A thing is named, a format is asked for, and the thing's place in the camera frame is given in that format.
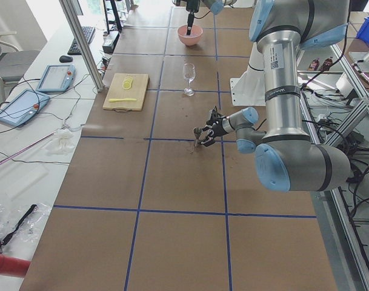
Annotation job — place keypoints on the yellow plastic knife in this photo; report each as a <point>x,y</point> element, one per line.
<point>122,100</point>

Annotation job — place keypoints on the bamboo cutting board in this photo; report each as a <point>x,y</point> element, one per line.
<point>138,91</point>

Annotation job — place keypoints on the clear wine glass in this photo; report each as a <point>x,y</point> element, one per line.
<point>189,75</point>

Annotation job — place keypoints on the steel double jigger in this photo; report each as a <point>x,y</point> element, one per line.
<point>197,134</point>

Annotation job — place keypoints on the aluminium frame post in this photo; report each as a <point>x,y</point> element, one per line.
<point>75,25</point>

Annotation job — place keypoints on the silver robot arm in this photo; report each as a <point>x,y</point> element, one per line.
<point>286,160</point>
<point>215,6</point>

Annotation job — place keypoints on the near teach pendant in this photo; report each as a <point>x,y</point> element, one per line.
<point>23,108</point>

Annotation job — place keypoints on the far teach pendant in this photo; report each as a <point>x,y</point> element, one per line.
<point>56,79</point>

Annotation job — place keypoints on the black cable box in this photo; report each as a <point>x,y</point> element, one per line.
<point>110,42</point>

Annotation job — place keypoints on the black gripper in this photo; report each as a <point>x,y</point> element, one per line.
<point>219,126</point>
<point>190,6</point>

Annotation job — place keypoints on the pink bowl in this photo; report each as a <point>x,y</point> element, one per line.
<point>191,39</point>

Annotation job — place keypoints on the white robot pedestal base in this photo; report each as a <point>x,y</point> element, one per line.
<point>249,89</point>

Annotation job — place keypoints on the grey office chair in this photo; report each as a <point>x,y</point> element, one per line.
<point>13,62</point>

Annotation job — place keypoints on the clear plastic bag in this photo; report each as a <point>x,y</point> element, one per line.
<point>22,222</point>

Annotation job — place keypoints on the teach pendant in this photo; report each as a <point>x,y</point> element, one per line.
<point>56,79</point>
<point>23,108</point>

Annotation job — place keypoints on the black computer mouse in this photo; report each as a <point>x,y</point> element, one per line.
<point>65,59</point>

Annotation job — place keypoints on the white crumpled cloth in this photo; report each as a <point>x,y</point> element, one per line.
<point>61,143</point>

